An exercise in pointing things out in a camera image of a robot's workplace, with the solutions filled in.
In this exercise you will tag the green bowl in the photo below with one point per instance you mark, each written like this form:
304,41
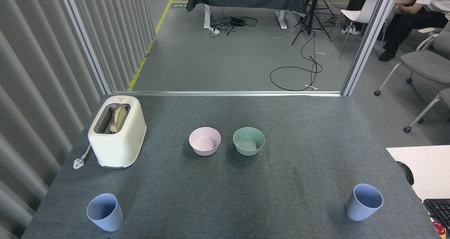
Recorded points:
248,150

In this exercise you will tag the person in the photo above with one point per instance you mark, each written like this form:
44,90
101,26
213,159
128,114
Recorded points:
411,21

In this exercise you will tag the black tripod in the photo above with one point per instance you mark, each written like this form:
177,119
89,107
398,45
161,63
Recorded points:
309,17

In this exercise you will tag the cream white toaster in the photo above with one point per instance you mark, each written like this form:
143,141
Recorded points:
119,147

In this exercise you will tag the silver frame post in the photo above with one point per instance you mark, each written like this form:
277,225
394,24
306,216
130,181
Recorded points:
369,38
86,42

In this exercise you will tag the pink bowl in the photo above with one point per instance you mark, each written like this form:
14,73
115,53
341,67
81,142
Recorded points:
204,150

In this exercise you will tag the grey wheeled chair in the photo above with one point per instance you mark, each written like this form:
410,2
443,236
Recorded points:
445,96
425,61

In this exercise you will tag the white desk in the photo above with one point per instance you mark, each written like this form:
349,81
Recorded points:
427,165

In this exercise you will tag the blue plastic cup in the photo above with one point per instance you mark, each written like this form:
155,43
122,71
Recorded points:
358,212
105,218

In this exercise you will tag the black keyboard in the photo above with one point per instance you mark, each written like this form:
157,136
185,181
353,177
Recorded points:
439,209

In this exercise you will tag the red round object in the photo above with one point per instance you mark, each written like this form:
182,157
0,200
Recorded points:
439,228

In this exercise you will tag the white power strip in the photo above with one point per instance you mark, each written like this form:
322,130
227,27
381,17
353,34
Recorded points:
350,30
215,30

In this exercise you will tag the white chair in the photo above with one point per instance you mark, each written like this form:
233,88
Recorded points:
364,10

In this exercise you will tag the silver frame rail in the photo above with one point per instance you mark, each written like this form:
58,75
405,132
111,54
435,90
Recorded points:
228,93

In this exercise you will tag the black power adapter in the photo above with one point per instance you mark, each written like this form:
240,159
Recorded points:
237,21

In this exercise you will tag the black computer mouse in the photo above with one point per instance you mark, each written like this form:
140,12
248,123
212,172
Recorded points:
407,174

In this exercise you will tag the toasted bread slice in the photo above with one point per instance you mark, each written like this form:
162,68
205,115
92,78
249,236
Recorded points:
117,119

